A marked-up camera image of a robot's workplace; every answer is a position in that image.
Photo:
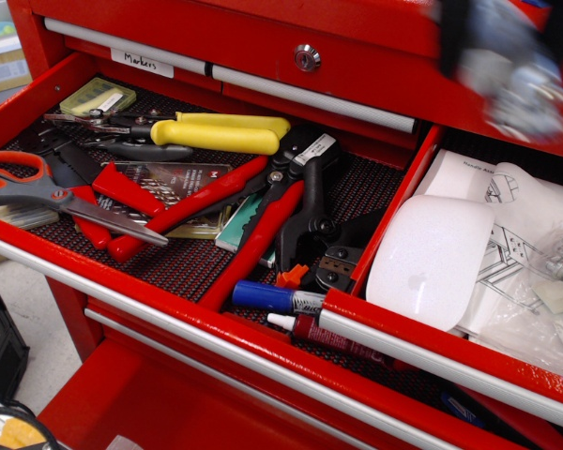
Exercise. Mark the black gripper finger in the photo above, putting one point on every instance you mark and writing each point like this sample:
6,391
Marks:
450,61

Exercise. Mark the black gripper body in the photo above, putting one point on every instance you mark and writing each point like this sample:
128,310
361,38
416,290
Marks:
496,25

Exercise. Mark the silver metal box cutter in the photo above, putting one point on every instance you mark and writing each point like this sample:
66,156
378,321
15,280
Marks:
522,102

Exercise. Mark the teal white small box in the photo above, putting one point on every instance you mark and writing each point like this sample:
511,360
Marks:
230,236

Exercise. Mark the open red left drawer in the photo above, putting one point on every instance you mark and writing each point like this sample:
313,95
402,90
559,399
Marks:
161,370

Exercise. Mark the open red drawer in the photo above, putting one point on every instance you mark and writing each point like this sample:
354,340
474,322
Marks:
522,386
161,370

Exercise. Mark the open red right drawer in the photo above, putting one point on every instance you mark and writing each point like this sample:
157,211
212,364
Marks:
522,386

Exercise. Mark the silver cabinet lock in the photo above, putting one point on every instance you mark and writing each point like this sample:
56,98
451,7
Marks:
306,58

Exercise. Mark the white paper instruction sheet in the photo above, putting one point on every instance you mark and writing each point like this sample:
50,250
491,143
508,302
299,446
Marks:
526,210

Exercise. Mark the white computer mouse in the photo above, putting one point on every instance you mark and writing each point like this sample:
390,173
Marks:
428,261

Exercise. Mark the black ratchet crimping tool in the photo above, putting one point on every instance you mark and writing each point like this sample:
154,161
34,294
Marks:
312,236

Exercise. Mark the red metal tool chest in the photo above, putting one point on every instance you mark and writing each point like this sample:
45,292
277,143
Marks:
378,66

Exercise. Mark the clear bag of hardware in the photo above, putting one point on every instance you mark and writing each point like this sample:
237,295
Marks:
527,323

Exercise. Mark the orange plastic clip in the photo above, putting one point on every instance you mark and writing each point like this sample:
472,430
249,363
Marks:
292,279

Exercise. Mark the clear drill bit case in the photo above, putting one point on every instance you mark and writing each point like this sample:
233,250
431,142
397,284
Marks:
168,182

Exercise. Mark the red threadlocker bottle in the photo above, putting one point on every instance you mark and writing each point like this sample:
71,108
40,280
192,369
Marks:
305,327

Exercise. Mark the white markers label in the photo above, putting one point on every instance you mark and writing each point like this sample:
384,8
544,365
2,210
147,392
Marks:
142,62

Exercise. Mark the blue cap marker pen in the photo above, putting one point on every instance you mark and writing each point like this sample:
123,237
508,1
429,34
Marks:
251,294

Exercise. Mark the black small cutters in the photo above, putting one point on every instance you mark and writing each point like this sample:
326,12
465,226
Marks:
140,151

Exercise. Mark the green blade case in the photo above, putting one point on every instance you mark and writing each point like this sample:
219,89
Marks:
98,94

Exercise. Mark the clear plastic case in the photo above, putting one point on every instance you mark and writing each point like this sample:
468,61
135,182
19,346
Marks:
27,216

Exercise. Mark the yellow sponge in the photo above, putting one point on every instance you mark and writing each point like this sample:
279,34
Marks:
17,434

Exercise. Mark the yellow handled pliers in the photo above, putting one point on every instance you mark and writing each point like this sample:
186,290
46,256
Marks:
249,134

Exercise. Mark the red handled wire stripper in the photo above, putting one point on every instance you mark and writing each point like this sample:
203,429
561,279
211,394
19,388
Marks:
280,179

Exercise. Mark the red handled pliers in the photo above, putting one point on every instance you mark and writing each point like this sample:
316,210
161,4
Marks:
73,168

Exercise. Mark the orange grey handled scissors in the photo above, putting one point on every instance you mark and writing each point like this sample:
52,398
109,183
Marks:
40,188

